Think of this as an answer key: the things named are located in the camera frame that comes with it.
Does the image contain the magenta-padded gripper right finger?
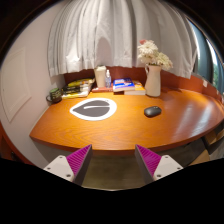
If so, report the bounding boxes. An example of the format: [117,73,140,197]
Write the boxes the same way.
[134,144,184,185]

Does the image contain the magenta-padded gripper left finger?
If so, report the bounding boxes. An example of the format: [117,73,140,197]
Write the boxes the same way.
[43,144,94,187]

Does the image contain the black computer mouse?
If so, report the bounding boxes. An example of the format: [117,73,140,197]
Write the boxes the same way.
[143,105,163,118]

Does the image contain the white grey mouse pad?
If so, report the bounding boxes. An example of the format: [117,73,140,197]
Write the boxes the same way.
[69,97,118,122]

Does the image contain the wooden chair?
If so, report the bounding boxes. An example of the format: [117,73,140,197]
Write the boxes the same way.
[188,128,224,167]

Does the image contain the green black mug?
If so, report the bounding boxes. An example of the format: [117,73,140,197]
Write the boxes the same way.
[45,87,63,104]

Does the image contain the yellow white book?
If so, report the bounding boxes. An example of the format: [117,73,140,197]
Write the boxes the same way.
[61,89,93,100]

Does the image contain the orange cover book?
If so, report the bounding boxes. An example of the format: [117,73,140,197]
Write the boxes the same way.
[123,79,147,96]

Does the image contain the cream ceramic pitcher vase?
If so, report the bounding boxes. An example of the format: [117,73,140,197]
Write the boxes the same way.
[144,64,163,98]

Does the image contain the yellow black cover book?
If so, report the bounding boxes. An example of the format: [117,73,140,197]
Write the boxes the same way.
[66,78,96,88]

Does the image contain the dark red book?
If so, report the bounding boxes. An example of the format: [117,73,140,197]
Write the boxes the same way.
[91,85,114,93]

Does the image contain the cream lidded tumbler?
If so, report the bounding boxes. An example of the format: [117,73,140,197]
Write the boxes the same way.
[94,65,108,89]

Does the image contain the clear spray bottle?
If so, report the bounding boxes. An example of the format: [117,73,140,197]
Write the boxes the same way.
[104,69,112,89]

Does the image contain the window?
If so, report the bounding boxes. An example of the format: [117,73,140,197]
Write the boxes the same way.
[188,19,224,98]

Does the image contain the white flower bouquet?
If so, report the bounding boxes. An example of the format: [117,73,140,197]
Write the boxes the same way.
[137,39,174,71]

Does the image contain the white pleated curtain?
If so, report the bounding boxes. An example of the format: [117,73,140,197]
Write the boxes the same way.
[47,0,198,80]

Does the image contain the white wall panel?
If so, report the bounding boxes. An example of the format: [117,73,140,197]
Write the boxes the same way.
[0,46,33,124]

